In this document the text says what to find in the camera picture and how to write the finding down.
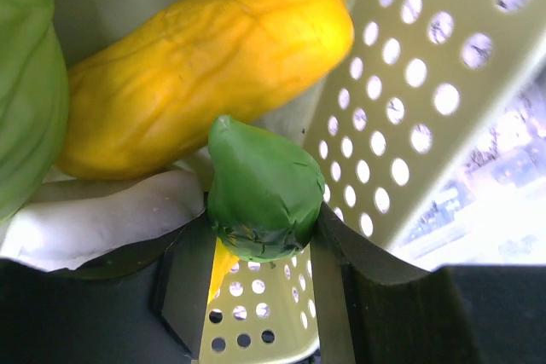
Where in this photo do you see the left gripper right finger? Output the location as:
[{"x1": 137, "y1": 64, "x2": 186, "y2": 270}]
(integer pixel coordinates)
[{"x1": 311, "y1": 205, "x2": 545, "y2": 363}]

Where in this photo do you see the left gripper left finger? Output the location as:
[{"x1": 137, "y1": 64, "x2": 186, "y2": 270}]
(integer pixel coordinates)
[{"x1": 1, "y1": 216, "x2": 215, "y2": 363}]

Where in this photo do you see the dark green avocado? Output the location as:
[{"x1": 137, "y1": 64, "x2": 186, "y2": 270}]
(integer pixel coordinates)
[{"x1": 206, "y1": 115, "x2": 325, "y2": 263}]

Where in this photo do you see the white mushroom cluster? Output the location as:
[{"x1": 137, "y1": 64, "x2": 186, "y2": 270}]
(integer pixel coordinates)
[{"x1": 1, "y1": 169, "x2": 205, "y2": 272}]

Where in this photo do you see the yellow squash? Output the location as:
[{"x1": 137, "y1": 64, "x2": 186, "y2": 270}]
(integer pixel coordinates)
[{"x1": 56, "y1": 0, "x2": 355, "y2": 180}]

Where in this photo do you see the green cabbage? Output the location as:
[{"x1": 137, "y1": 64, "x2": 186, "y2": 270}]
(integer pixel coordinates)
[{"x1": 1, "y1": 0, "x2": 68, "y2": 220}]

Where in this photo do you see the green perforated plastic basket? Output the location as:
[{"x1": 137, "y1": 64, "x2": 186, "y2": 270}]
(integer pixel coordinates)
[{"x1": 54, "y1": 0, "x2": 545, "y2": 363}]

